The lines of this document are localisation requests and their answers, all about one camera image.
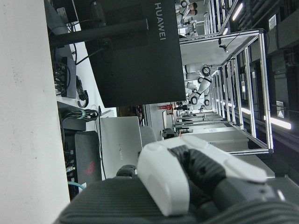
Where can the black Huawei monitor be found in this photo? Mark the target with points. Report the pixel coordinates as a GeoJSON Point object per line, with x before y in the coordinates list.
{"type": "Point", "coordinates": [140, 70]}

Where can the aluminium frame cage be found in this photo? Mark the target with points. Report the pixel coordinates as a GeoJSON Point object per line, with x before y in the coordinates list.
{"type": "Point", "coordinates": [266, 93]}

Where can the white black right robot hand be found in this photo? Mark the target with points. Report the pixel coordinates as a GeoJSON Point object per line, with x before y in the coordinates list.
{"type": "Point", "coordinates": [163, 182]}

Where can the silver Huawei laptop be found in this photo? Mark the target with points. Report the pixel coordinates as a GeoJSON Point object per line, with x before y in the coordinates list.
{"type": "Point", "coordinates": [121, 140]}

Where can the black port rack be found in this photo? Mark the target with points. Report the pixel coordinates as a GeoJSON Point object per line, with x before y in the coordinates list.
{"type": "Point", "coordinates": [70, 144]}

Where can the black camera on frame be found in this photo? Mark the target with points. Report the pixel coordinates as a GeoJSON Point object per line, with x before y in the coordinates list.
{"type": "Point", "coordinates": [223, 47]}

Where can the person in white coat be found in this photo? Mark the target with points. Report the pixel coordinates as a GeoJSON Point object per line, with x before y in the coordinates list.
{"type": "Point", "coordinates": [194, 12]}
{"type": "Point", "coordinates": [194, 5]}

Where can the white humanoid robot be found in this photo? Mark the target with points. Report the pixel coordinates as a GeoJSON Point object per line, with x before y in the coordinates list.
{"type": "Point", "coordinates": [194, 25]}
{"type": "Point", "coordinates": [203, 86]}

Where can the ceiling light strip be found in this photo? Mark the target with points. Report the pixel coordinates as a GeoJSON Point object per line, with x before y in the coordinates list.
{"type": "Point", "coordinates": [237, 11]}
{"type": "Point", "coordinates": [225, 31]}
{"type": "Point", "coordinates": [280, 123]}

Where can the dark grey flat box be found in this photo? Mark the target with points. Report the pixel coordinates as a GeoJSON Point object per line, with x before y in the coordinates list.
{"type": "Point", "coordinates": [72, 124]}

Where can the black computer tower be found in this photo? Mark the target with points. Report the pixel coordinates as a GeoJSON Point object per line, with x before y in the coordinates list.
{"type": "Point", "coordinates": [86, 151]}

